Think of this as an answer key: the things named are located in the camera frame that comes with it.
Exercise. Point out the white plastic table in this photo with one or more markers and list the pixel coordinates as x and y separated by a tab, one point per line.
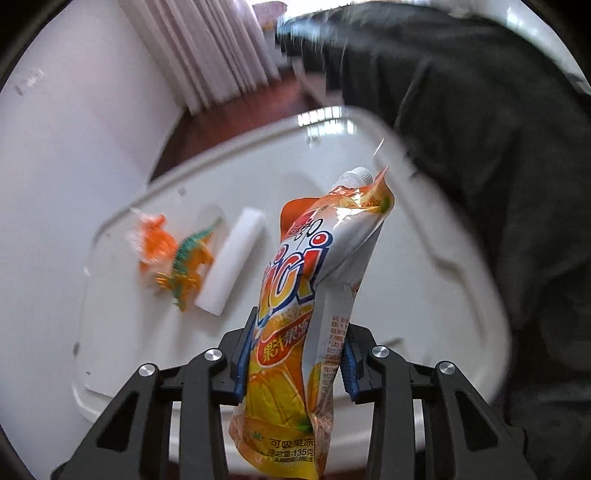
138	341

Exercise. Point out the white foam block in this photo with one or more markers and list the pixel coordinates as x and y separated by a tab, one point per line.
231	263

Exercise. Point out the pink striped curtain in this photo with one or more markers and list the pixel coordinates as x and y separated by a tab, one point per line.
198	46

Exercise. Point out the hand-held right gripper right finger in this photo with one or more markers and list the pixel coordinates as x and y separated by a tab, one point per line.
351	378

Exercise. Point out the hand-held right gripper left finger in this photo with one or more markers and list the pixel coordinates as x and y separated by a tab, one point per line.
240	383

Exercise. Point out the orange clear plastic wrapper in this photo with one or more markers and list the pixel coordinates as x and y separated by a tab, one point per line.
156	240

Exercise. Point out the orange jelly drink pouch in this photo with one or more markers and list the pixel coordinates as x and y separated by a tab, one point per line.
295	286

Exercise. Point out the green orange toy dinosaur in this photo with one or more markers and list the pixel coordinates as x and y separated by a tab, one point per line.
187	264

